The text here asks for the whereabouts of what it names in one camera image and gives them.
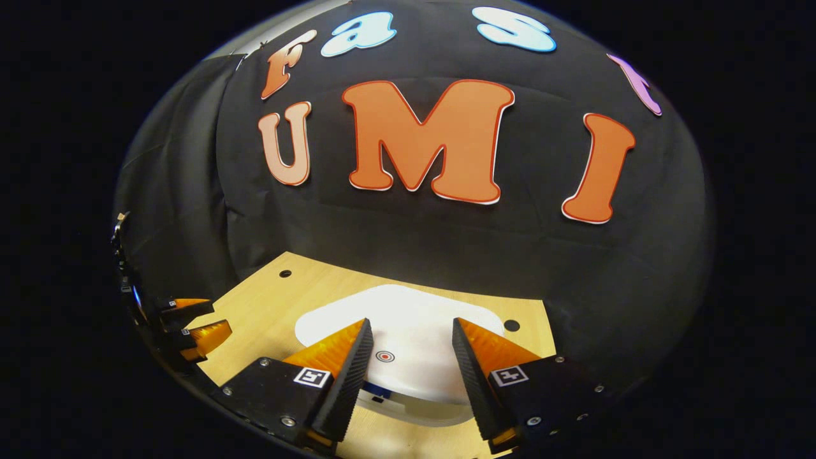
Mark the wooden desktop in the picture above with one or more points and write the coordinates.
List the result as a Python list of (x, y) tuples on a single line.
[(268, 306)]

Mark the white desktop garbage bin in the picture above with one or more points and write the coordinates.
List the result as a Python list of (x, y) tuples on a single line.
[(414, 319)]

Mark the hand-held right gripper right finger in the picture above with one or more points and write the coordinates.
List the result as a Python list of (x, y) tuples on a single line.
[(475, 382)]

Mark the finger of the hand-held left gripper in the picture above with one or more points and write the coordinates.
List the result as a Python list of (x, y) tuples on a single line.
[(188, 309), (207, 338)]

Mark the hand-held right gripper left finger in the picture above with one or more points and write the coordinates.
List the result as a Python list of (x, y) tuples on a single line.
[(350, 382)]

